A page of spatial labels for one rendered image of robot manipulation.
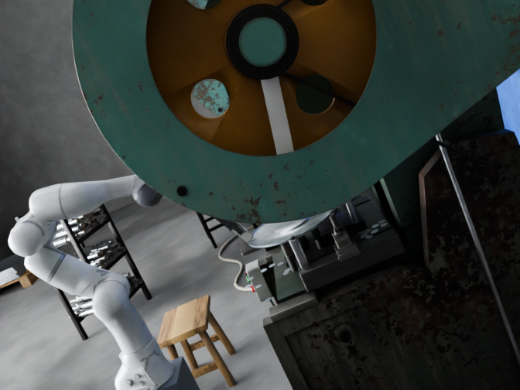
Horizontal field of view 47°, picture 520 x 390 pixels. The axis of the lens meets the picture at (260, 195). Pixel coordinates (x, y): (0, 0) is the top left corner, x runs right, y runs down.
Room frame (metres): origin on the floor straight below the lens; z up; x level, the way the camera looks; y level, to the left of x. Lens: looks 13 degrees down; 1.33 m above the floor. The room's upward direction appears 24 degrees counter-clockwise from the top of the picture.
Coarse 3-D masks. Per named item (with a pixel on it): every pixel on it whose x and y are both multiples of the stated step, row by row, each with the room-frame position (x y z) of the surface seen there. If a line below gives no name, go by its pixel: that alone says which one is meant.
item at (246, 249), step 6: (300, 240) 1.77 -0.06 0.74; (306, 240) 1.84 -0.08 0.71; (246, 246) 1.81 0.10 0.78; (282, 246) 1.78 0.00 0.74; (288, 246) 1.77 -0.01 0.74; (306, 246) 1.77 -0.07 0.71; (246, 252) 1.76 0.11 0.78; (252, 252) 1.76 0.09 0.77; (288, 252) 1.77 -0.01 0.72; (288, 258) 1.78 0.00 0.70; (294, 258) 1.78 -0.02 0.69; (288, 264) 1.78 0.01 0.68; (294, 264) 1.77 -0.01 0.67; (294, 270) 1.78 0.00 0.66
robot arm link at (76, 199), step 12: (108, 180) 1.93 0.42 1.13; (120, 180) 1.93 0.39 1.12; (132, 180) 1.93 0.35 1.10; (60, 192) 1.83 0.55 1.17; (72, 192) 1.83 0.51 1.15; (84, 192) 1.84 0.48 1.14; (96, 192) 1.88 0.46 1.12; (108, 192) 1.92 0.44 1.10; (120, 192) 1.93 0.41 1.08; (72, 204) 1.82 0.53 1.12; (84, 204) 1.83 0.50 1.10; (96, 204) 1.87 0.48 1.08; (72, 216) 1.84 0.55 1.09
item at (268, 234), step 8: (312, 216) 1.81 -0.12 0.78; (320, 216) 1.77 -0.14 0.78; (328, 216) 1.73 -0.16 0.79; (264, 224) 1.94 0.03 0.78; (272, 224) 1.90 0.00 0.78; (280, 224) 1.85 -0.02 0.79; (288, 224) 1.81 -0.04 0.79; (296, 224) 1.78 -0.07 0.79; (304, 224) 1.76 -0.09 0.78; (312, 224) 1.73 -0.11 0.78; (256, 232) 1.90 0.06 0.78; (264, 232) 1.86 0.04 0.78; (272, 232) 1.81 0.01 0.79; (280, 232) 1.78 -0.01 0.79; (288, 232) 1.76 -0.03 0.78; (296, 232) 1.72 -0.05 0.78; (304, 232) 1.68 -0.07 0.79; (256, 240) 1.82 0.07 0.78; (264, 240) 1.79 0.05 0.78; (272, 240) 1.75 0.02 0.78; (280, 240) 1.72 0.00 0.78
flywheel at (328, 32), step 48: (240, 0) 1.42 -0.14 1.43; (336, 0) 1.40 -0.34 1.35; (192, 48) 1.43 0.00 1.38; (240, 48) 1.29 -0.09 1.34; (288, 48) 1.30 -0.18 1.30; (336, 48) 1.40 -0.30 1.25; (240, 96) 1.42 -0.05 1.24; (288, 96) 1.41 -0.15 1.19; (240, 144) 1.43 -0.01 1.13; (288, 144) 1.37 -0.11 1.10
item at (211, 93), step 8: (192, 0) 3.14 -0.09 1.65; (200, 0) 3.14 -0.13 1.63; (200, 8) 3.14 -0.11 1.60; (200, 80) 3.15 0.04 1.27; (208, 80) 3.15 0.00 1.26; (216, 80) 3.15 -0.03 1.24; (200, 88) 3.16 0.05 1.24; (208, 88) 3.15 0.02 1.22; (216, 88) 3.15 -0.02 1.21; (224, 88) 3.14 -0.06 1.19; (200, 96) 3.16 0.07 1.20; (208, 96) 3.15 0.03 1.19; (216, 96) 3.15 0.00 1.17; (224, 96) 3.14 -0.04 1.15; (208, 104) 3.16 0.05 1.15; (216, 104) 3.15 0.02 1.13; (224, 104) 3.15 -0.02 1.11; (216, 112) 3.15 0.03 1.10; (368, 192) 3.30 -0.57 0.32; (376, 200) 3.29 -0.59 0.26
